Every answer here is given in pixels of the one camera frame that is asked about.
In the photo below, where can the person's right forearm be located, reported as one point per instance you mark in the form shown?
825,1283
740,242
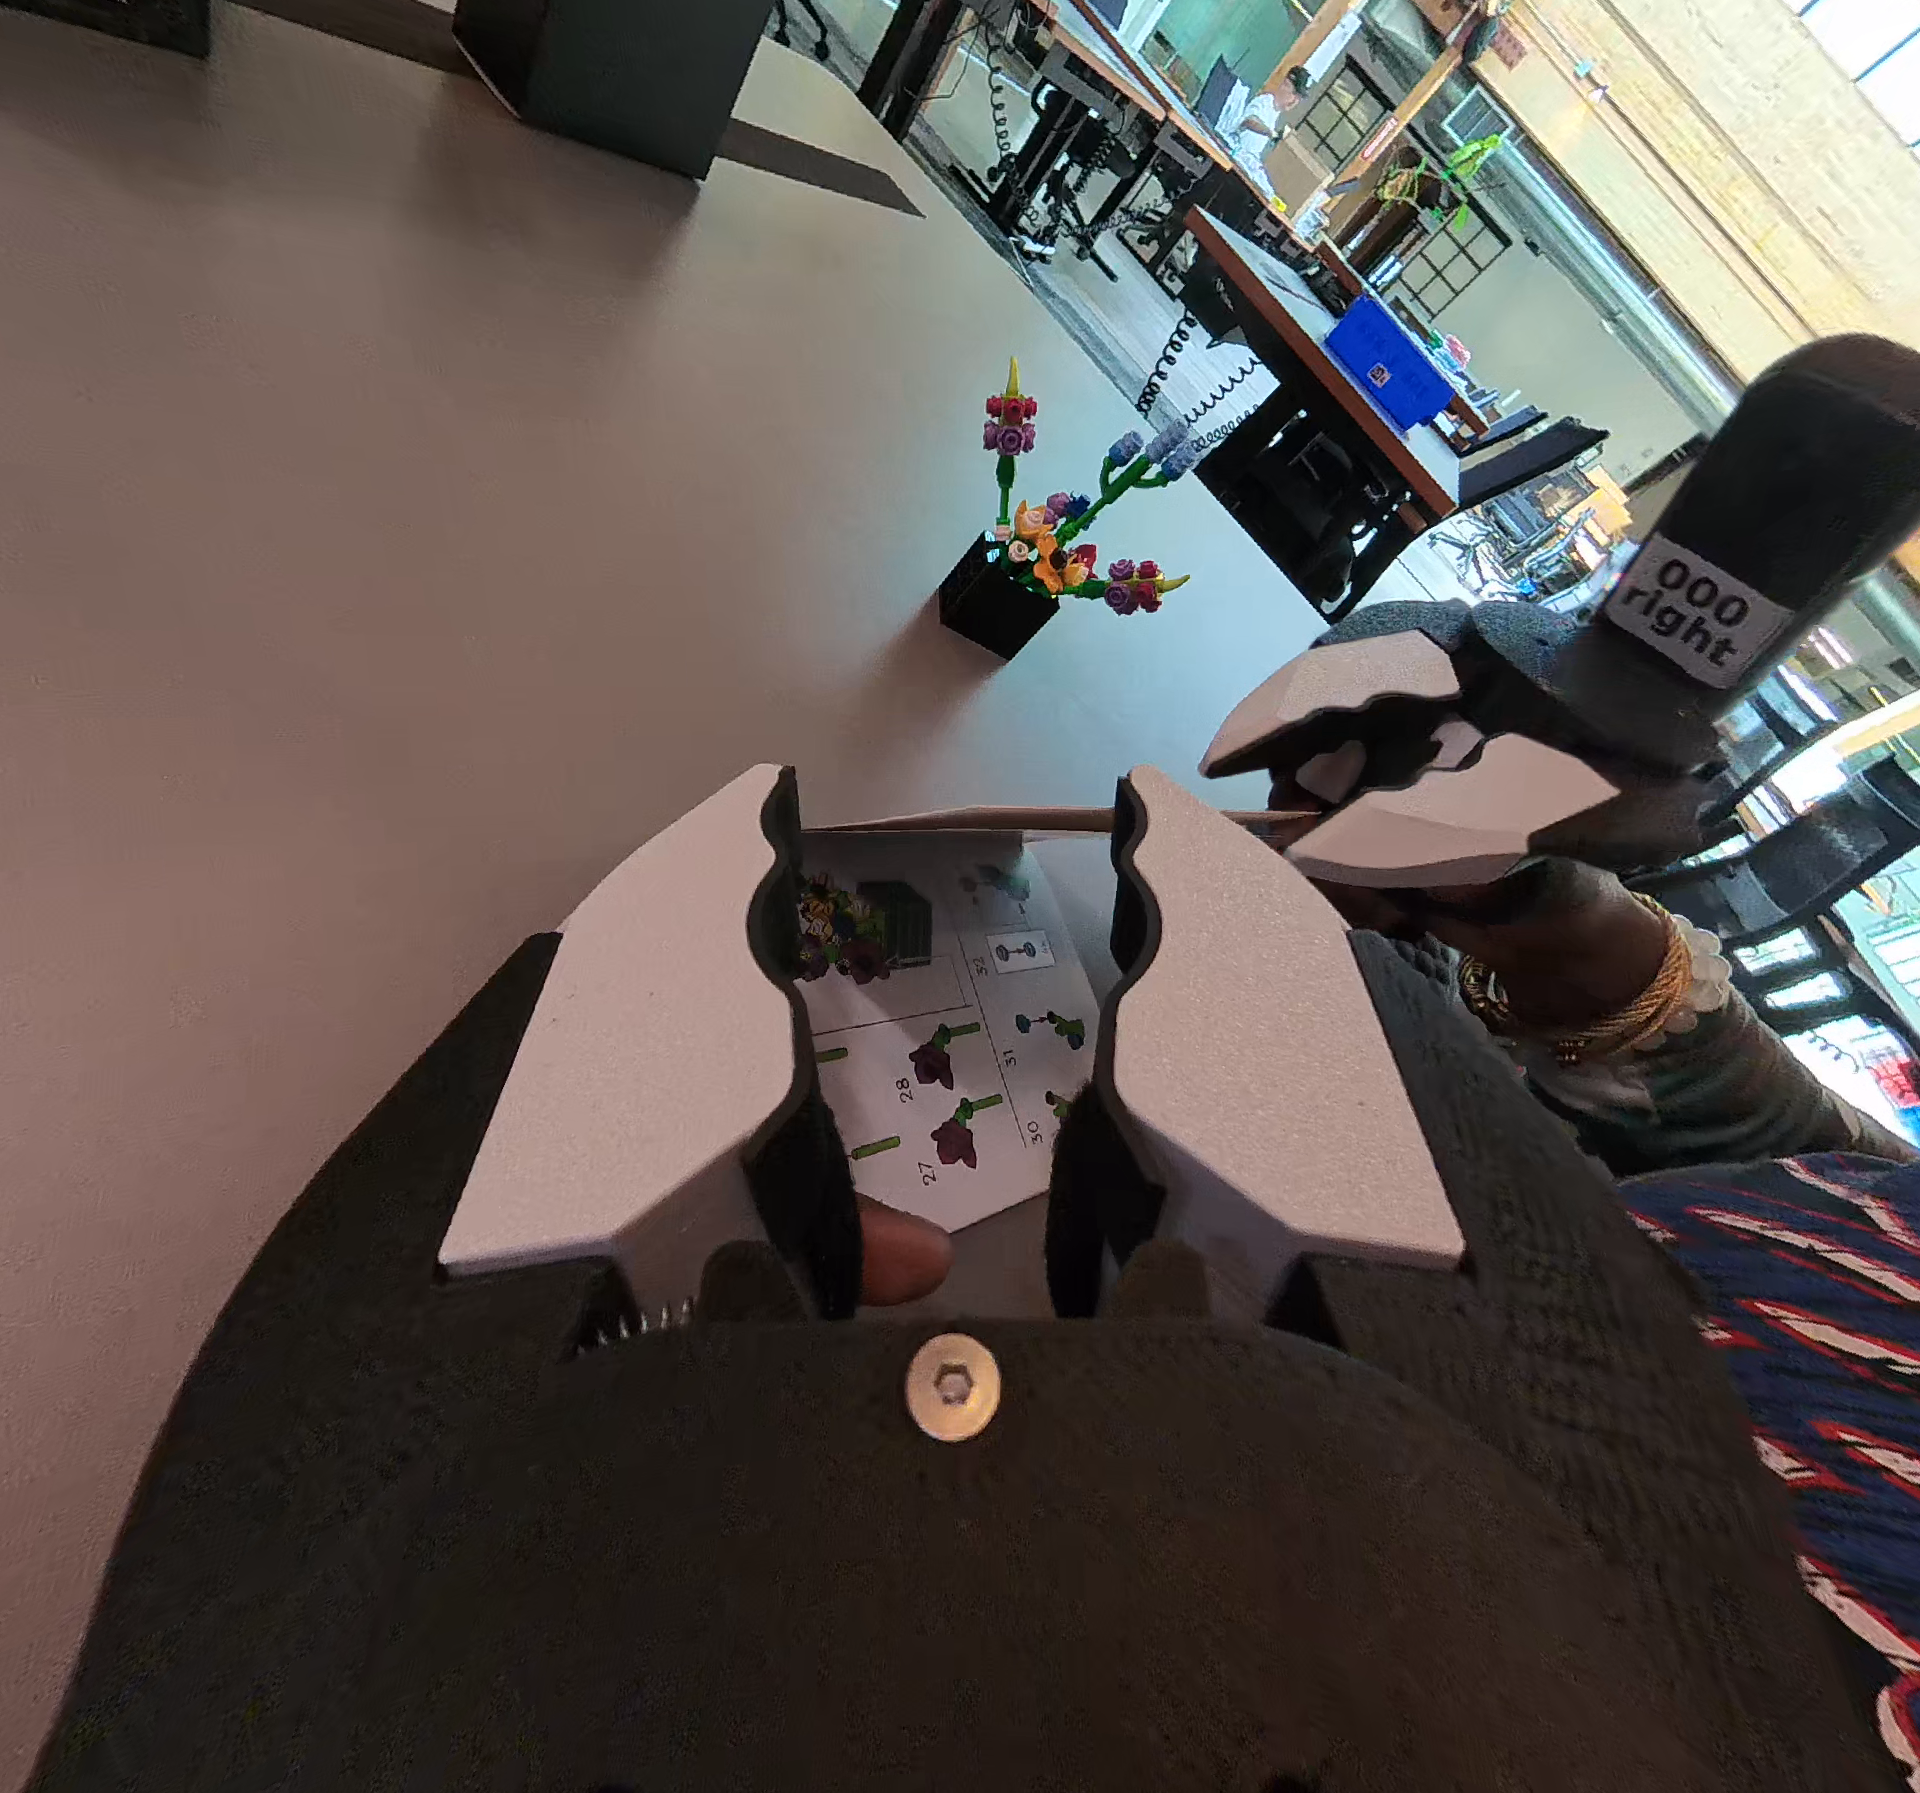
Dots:
1726,1089

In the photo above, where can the person's right hand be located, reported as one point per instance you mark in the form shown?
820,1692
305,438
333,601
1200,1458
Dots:
1562,945

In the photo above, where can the wooden office desk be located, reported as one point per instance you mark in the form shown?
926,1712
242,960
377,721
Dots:
1022,23
1320,443

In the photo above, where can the black office chair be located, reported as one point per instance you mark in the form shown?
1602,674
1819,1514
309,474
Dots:
1832,877

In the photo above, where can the person's left hand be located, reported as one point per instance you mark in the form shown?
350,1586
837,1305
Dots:
905,1255

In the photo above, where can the lego flower bouquet model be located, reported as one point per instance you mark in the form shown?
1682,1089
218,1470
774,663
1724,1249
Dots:
991,607

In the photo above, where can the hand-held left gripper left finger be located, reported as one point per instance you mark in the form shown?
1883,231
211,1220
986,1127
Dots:
645,1072

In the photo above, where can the black rectangular block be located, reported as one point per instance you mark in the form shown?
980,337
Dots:
631,8

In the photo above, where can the green potted plant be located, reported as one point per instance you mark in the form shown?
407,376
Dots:
1440,174

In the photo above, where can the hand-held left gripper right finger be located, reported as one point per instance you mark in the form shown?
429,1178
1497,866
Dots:
1274,1072

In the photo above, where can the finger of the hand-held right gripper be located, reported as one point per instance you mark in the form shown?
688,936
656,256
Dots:
1470,819
1334,699

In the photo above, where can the blue storage bin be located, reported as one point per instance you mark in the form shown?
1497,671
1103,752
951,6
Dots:
1389,361

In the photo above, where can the lego instruction booklet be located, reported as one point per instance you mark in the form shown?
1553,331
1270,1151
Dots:
960,1058

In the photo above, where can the green lego sprig blue buds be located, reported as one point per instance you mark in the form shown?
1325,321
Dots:
1119,472

